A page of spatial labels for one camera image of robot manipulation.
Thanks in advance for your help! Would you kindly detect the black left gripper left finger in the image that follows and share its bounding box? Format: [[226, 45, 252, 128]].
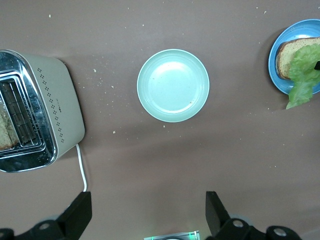
[[14, 191, 93, 240]]

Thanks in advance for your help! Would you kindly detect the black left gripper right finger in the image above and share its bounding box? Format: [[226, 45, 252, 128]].
[[205, 191, 266, 240]]

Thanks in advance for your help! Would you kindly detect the green lettuce leaf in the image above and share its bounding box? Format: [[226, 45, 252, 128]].
[[285, 43, 320, 110]]

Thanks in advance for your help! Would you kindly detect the brown toast slice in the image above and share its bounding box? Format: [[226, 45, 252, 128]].
[[0, 101, 20, 151], [274, 36, 320, 80]]

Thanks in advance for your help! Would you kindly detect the blue round plate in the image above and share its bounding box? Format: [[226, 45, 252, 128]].
[[268, 18, 320, 96]]

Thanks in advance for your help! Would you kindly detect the mint green round plate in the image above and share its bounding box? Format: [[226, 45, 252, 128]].
[[136, 48, 210, 123]]

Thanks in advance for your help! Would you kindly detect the beige chrome toaster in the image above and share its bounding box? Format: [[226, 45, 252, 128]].
[[0, 49, 86, 174]]

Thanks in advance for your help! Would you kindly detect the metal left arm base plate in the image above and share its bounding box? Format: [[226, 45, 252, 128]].
[[143, 229, 201, 240]]

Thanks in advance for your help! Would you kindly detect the white toaster power cable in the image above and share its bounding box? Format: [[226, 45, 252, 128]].
[[74, 143, 88, 193]]

